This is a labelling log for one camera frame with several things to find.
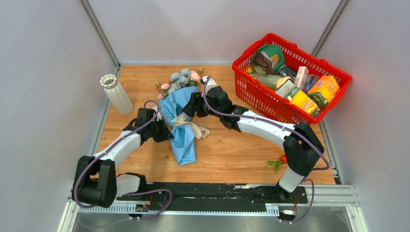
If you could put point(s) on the pink white box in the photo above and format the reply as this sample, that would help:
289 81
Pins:
301 77

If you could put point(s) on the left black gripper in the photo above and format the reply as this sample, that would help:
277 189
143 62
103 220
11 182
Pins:
166 134

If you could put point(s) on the yellow green box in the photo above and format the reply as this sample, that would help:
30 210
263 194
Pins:
298 98

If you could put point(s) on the clear plastic bottle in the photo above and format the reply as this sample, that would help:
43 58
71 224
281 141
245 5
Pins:
311 80

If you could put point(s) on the brown crumpled bag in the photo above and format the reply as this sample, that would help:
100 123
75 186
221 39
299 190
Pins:
262 63

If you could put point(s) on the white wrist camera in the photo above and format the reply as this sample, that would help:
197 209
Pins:
158 112
209 83

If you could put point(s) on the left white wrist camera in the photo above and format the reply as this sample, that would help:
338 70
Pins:
158 112

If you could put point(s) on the toy carrot with leaves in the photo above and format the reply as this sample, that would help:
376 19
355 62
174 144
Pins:
277 163

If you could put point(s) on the olive green bottle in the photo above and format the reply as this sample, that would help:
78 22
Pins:
271 81

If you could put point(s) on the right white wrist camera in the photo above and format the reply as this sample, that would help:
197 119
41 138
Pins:
209 83

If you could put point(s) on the red shopping basket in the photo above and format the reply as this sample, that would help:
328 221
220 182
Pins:
258 89

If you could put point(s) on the white ribbed vase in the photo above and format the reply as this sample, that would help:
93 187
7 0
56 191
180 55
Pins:
116 94

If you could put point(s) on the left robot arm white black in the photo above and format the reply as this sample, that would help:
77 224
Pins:
96 182

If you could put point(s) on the orange box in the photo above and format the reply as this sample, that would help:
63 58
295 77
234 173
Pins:
323 92

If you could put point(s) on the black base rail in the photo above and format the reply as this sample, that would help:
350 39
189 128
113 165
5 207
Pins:
208 199

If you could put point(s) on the dark foil packet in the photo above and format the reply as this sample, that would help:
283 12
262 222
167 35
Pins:
287 71

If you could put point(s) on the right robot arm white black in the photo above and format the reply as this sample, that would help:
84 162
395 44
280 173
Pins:
301 145

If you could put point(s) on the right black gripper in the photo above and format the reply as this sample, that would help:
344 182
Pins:
195 105

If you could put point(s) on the green snack bag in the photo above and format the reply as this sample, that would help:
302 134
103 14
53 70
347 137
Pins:
274 51

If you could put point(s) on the cream ribbon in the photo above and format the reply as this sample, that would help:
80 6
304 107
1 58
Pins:
182 120

